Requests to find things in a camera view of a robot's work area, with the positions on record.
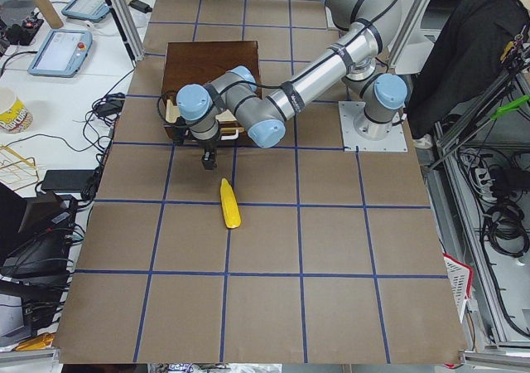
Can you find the cardboard tube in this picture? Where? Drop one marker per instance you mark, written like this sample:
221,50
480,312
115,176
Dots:
49,13

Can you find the popcorn paper cup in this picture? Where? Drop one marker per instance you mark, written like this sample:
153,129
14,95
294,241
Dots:
15,117

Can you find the black power adapter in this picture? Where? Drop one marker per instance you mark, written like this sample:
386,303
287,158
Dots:
84,182

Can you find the yellow corn cob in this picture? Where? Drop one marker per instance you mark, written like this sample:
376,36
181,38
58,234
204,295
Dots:
229,205

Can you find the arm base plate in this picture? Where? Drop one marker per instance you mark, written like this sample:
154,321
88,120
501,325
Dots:
359,134

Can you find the white red plastic basket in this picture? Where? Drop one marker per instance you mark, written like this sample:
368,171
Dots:
461,278

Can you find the grey teach pendant far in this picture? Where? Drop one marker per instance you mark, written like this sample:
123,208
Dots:
86,10

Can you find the brown wooden drawer cabinet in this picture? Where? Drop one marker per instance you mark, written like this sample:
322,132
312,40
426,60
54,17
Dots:
203,61

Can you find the light wooden drawer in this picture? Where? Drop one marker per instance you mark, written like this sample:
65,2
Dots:
229,130

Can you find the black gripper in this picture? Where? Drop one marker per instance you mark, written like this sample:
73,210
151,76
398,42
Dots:
208,145

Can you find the gold wire rack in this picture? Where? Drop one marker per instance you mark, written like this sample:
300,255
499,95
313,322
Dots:
17,172

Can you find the grey teach pendant near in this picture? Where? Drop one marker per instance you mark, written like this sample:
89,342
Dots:
61,54

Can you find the grey teach pendant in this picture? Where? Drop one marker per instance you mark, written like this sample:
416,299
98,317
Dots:
86,10
61,54

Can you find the person in black clothes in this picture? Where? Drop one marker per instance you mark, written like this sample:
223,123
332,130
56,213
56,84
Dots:
464,61

